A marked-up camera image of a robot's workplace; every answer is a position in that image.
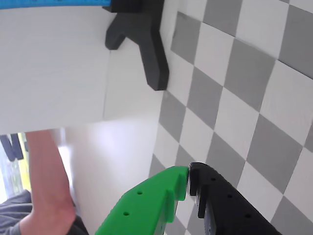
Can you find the grey white checkerboard mat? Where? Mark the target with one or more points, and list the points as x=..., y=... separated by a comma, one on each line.
x=244, y=98

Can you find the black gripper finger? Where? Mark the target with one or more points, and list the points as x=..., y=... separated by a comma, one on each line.
x=225, y=208

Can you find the dark blue object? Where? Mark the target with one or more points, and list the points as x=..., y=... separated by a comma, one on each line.
x=11, y=147

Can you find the grey clothing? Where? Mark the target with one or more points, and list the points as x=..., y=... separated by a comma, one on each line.
x=14, y=208

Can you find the blue strip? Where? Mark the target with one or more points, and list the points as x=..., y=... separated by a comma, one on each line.
x=49, y=3

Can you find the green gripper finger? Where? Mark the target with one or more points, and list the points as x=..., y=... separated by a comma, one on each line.
x=141, y=210

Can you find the bare forearm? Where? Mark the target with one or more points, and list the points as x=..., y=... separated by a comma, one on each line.
x=46, y=176

